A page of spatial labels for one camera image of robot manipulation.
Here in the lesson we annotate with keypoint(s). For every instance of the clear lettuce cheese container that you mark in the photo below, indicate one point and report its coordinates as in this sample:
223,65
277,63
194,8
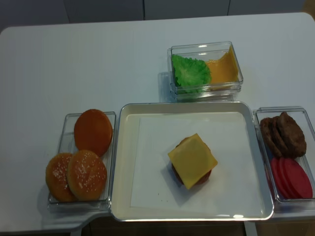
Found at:
205,52

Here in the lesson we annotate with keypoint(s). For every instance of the plain orange bun half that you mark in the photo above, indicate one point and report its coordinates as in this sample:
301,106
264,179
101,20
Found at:
93,131

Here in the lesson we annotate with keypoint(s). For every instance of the middle brown patty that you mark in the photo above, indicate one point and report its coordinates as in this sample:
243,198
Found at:
275,134

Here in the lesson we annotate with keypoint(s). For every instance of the orange cheese slice in container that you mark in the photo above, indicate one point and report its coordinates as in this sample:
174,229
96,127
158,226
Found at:
223,70

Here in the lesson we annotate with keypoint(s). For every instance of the right sesame bun top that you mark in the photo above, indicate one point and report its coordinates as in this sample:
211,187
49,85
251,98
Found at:
86,175

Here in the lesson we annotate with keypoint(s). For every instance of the middle red tomato slice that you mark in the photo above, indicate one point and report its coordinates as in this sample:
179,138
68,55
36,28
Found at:
289,192

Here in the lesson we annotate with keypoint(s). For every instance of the yellow cheese slice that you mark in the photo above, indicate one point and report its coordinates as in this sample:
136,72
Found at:
192,161

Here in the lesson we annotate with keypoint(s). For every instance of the brown patty on tray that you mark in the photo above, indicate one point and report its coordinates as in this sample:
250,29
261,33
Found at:
204,178

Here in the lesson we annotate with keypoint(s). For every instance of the front red tomato slice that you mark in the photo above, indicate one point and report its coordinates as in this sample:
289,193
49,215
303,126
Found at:
297,179

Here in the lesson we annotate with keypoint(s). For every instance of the clear bun container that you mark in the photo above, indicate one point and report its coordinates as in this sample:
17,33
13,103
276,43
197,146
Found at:
67,144

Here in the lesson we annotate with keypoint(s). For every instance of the front brown patty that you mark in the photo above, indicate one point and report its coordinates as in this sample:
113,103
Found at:
292,135

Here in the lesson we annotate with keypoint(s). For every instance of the sesame bun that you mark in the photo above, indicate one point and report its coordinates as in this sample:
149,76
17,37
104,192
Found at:
55,176
86,175

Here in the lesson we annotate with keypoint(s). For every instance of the green lettuce leaf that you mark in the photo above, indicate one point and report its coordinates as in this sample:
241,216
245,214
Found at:
190,73

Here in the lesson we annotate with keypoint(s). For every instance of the metal serving tray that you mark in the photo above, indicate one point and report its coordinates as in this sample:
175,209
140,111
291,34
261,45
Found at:
126,150

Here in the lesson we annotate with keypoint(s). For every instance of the back red tomato slice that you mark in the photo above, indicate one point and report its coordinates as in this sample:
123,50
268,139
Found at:
278,182

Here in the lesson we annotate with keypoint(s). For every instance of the white paper sheet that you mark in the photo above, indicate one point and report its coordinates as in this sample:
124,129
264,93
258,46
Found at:
232,188

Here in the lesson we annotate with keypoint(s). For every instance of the left sesame bun top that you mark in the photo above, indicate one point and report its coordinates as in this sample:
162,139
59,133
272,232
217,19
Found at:
55,176

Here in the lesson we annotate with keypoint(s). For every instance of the back brown patty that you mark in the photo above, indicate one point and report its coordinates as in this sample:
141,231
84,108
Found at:
267,137

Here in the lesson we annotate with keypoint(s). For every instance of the red tomato slice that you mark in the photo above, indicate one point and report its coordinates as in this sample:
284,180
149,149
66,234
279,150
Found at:
297,179
278,182
289,192

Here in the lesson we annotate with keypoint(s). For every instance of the clear patty tomato container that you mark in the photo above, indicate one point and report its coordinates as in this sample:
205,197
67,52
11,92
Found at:
285,208

